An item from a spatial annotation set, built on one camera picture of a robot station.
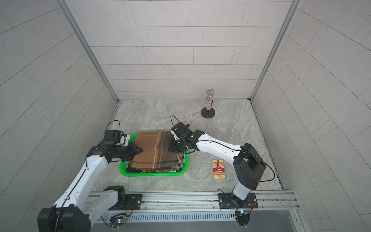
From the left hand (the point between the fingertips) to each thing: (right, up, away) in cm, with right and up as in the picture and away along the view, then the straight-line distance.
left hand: (144, 147), depth 80 cm
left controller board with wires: (-7, -29, -14) cm, 34 cm away
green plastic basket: (-9, -8, -5) cm, 13 cm away
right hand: (+14, -1, -1) cm, 14 cm away
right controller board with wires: (+51, -31, -11) cm, 61 cm away
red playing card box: (+42, -13, +1) cm, 44 cm away
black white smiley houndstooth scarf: (+18, -10, -4) cm, 21 cm away
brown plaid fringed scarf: (+8, -3, -4) cm, 9 cm away
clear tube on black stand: (+39, +19, +27) cm, 51 cm away
